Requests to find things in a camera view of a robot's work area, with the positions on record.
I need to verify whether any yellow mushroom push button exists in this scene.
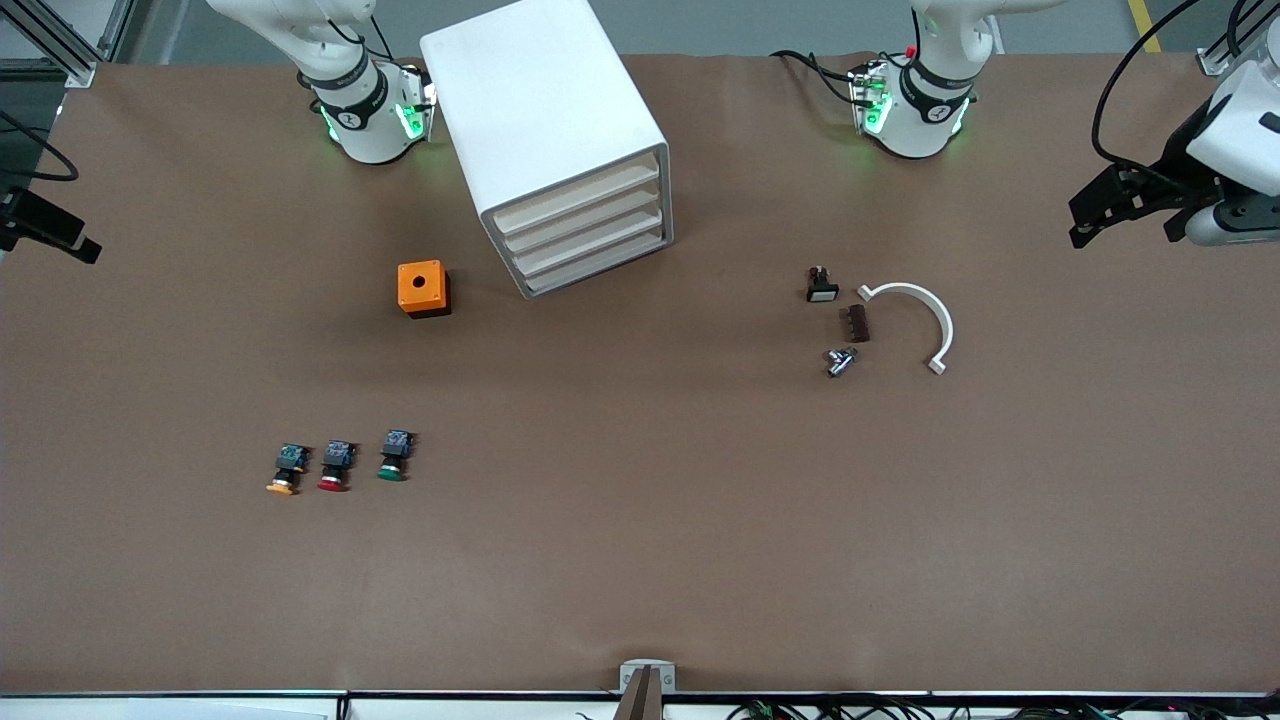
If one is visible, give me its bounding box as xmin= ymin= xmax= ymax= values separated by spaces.
xmin=266 ymin=444 xmax=311 ymax=496

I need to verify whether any red mushroom push button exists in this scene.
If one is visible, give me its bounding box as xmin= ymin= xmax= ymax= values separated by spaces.
xmin=317 ymin=440 xmax=358 ymax=492

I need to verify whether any green mushroom push button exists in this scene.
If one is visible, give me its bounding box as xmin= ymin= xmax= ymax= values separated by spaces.
xmin=377 ymin=429 xmax=416 ymax=482

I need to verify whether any white semicircular clamp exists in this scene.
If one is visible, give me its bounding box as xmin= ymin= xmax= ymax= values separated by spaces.
xmin=857 ymin=282 xmax=955 ymax=376

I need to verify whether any orange box with hole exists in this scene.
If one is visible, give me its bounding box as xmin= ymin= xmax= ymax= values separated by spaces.
xmin=397 ymin=260 xmax=453 ymax=319

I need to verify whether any brown bar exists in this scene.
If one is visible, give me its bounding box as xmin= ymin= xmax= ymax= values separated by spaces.
xmin=614 ymin=667 xmax=667 ymax=720

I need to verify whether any black loose cable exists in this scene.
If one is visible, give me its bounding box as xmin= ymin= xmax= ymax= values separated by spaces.
xmin=0 ymin=107 xmax=80 ymax=184

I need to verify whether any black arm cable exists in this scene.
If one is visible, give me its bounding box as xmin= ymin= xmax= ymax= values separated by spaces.
xmin=1091 ymin=0 xmax=1204 ymax=169

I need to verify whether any aluminium frame profile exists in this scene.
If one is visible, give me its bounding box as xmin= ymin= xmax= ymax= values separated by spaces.
xmin=1195 ymin=0 xmax=1280 ymax=77
xmin=0 ymin=0 xmax=136 ymax=89

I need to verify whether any black base cable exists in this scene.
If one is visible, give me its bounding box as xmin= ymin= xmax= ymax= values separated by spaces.
xmin=769 ymin=48 xmax=867 ymax=107

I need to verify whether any white table edge rail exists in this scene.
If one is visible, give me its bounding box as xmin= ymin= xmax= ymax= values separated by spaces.
xmin=0 ymin=694 xmax=621 ymax=720

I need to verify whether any grey metal bracket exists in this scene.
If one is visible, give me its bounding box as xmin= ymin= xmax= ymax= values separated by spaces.
xmin=619 ymin=660 xmax=677 ymax=694

